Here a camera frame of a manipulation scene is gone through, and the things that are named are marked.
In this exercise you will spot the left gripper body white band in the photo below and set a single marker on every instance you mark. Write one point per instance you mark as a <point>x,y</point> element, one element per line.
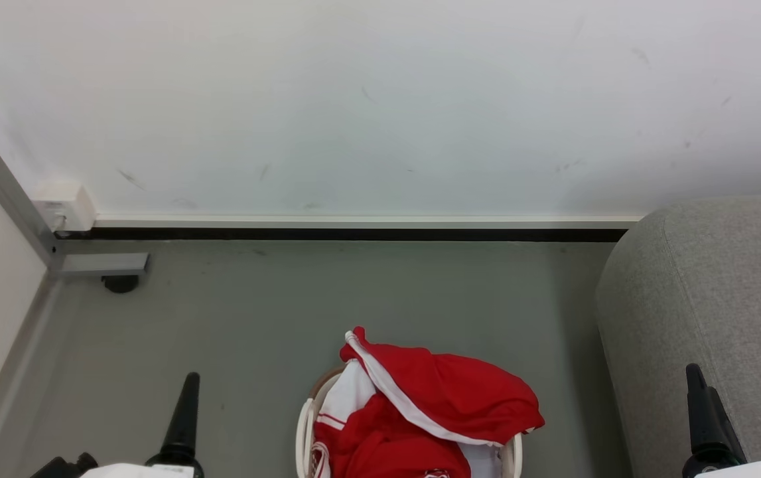
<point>174,466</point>

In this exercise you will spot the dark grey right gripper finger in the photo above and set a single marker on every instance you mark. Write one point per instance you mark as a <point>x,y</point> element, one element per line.
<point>697,418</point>
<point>724,431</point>

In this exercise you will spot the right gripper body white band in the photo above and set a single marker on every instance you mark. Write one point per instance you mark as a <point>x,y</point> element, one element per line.
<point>752,470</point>

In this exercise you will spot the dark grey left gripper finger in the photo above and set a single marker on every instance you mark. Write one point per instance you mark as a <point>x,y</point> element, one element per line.
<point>182,418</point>

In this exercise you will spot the red jersey with white stripe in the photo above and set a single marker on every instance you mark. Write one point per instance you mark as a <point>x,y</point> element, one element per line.
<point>460,392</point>

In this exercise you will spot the grey fabric sofa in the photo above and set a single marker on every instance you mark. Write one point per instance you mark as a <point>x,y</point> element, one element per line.
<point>718,285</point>

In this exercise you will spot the white laundry basket brown rim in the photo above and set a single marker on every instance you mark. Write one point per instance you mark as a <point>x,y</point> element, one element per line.
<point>302,438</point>

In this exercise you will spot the black caster wheel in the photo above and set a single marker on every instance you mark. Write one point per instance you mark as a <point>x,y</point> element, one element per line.
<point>121,284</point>

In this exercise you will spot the red garment with white sleeves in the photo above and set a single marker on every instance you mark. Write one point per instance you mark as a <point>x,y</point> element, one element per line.
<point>380,445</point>

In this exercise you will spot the white cloth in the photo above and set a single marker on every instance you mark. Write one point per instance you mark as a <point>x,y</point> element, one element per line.
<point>486,461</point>

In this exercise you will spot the black skirting strip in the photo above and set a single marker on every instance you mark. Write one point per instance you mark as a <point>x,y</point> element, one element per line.
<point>353,234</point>

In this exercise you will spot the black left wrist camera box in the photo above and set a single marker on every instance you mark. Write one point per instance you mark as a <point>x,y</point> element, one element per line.
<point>65,467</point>

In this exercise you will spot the white wall socket box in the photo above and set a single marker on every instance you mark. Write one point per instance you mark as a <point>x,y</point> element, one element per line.
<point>68,202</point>

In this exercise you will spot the grey metal frame post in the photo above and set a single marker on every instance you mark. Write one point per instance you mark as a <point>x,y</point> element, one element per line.
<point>13,199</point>

